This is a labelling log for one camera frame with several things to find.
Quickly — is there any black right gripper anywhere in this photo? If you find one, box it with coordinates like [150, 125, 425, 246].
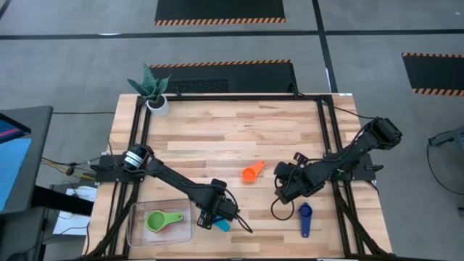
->
[274, 162, 327, 205]

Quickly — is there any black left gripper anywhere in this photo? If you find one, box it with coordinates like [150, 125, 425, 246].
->
[197, 188, 241, 231]

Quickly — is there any light blue measuring cup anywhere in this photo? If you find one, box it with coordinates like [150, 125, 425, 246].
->
[212, 216, 232, 233]

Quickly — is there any orange measuring cup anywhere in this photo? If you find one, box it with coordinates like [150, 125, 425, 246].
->
[241, 160, 267, 183]

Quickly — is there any red measuring cup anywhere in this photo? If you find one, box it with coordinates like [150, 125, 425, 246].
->
[159, 225, 184, 236]

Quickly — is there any green measuring cup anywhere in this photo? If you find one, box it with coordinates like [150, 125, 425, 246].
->
[144, 210, 184, 233]

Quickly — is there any clear plastic basket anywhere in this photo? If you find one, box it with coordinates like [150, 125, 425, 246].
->
[125, 198, 196, 249]

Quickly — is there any black hazard-striped floor mat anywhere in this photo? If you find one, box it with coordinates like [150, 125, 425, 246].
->
[154, 0, 286, 26]
[401, 52, 464, 97]
[149, 59, 298, 94]

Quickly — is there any white plant pot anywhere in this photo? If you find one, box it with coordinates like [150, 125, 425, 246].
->
[145, 94, 170, 117]

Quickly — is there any green snake plant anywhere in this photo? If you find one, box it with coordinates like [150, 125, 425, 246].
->
[127, 64, 171, 104]

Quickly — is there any white paper sheet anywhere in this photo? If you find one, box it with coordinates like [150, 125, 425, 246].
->
[53, 185, 98, 236]

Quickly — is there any black side stand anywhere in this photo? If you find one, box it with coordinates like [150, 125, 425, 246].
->
[30, 184, 95, 217]

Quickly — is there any dark grey equipment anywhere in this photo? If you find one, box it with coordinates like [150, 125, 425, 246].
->
[427, 125, 464, 149]

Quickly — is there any monitor with blue screen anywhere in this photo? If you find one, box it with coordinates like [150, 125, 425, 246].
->
[0, 104, 54, 215]

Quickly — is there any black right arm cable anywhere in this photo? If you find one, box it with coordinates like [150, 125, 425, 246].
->
[270, 197, 295, 221]

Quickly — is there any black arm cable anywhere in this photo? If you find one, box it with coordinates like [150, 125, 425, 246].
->
[270, 197, 295, 221]
[231, 208, 254, 233]

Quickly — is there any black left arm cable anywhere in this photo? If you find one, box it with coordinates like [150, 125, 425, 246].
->
[231, 208, 254, 233]

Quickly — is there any black aluminium table frame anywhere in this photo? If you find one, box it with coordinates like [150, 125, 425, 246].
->
[85, 93, 394, 261]

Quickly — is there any yellow and black cable bundle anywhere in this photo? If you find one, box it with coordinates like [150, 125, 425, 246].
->
[41, 155, 109, 182]

